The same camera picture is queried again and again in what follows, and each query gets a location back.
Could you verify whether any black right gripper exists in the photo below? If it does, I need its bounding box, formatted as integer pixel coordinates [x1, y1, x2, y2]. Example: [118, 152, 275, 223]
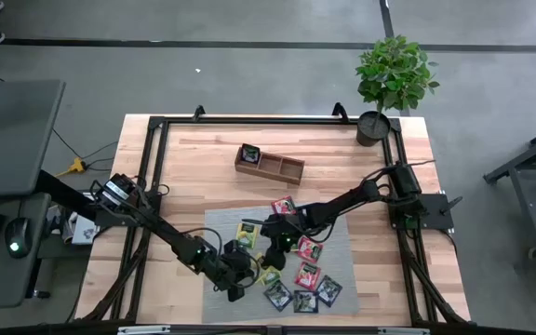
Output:
[261, 208, 309, 272]

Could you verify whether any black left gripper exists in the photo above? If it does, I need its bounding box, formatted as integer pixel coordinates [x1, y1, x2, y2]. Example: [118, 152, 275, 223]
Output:
[202, 239, 256, 292]

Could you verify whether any green-black foil packet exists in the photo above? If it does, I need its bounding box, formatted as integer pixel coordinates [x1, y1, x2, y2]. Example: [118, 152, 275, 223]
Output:
[292, 289, 320, 315]

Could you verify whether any grey woven placemat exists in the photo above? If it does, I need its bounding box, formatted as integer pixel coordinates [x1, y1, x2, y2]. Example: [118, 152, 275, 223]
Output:
[201, 206, 361, 326]

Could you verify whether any wooden three-compartment box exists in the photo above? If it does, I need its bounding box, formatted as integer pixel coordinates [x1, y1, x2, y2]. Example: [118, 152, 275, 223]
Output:
[234, 142, 306, 186]

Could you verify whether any silver metal bar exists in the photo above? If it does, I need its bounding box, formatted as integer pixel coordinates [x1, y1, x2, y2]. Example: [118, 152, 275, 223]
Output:
[116, 325, 172, 335]
[376, 327, 431, 335]

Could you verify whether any white box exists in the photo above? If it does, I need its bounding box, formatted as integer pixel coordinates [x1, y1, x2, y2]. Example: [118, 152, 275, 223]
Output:
[70, 214, 101, 247]

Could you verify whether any black diagonal desk beam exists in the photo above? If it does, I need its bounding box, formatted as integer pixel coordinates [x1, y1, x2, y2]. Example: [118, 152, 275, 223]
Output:
[37, 169, 106, 222]

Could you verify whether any yellow power plug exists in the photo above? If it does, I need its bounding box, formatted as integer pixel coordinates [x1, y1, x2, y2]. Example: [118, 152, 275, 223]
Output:
[55, 156, 87, 179]

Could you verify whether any green plant in black pot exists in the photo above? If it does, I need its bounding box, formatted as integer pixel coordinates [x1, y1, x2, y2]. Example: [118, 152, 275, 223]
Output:
[354, 34, 441, 148]

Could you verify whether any black computer mouse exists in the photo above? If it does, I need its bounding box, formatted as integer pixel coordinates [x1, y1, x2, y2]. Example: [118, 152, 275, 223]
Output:
[4, 216, 34, 260]

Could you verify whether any grey metal cart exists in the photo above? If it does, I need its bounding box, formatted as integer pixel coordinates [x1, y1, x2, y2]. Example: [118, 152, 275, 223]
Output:
[482, 118, 536, 299]

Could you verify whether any dark grey side table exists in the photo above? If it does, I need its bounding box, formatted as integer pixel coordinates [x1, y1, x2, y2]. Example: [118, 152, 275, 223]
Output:
[0, 78, 67, 199]

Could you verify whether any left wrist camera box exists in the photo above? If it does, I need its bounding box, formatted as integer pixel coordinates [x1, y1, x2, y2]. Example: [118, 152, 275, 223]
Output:
[226, 285, 246, 303]

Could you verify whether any black floor cable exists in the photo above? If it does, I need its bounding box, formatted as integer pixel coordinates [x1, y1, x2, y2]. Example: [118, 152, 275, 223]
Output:
[51, 127, 120, 171]

